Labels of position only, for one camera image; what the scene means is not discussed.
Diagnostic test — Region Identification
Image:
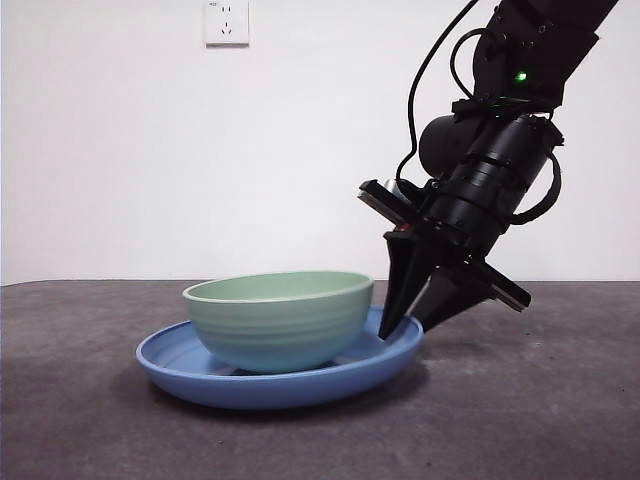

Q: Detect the green bowl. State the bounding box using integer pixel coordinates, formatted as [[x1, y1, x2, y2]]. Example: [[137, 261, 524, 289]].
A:
[[182, 270, 375, 374]]

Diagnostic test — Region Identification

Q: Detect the blue plate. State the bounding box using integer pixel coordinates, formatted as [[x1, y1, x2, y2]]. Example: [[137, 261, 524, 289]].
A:
[[134, 305, 425, 411]]

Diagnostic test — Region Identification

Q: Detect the black cable loop at wrist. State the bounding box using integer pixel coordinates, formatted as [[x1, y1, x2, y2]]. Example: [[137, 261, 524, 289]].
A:
[[512, 149, 563, 225]]

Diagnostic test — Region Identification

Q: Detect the long black cable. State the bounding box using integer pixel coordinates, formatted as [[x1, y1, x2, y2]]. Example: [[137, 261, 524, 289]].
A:
[[395, 0, 482, 182]]

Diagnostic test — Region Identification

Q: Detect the short black cable loop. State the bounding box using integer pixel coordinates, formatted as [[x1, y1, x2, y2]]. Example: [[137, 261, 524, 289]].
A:
[[449, 27, 489, 99]]

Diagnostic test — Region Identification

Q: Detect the white wall socket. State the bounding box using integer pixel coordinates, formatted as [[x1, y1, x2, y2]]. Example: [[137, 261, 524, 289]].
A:
[[204, 0, 250, 49]]

